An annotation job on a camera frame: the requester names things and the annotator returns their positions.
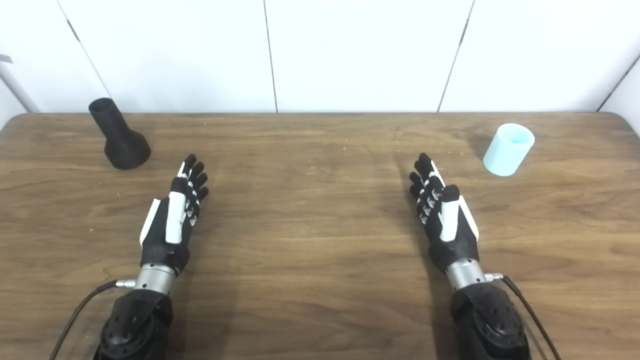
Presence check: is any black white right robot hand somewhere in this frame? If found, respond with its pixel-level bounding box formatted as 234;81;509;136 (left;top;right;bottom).
409;152;480;273

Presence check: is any light-blue hose piece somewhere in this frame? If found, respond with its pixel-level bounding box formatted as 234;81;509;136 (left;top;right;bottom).
482;123;536;177

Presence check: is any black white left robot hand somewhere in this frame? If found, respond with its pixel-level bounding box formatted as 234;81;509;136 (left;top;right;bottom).
139;153;210;277

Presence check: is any black nozzle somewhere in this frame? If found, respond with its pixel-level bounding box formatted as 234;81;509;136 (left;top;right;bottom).
88;97;152;170

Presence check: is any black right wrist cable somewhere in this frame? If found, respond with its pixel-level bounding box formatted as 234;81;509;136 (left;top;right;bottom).
485;272;563;360

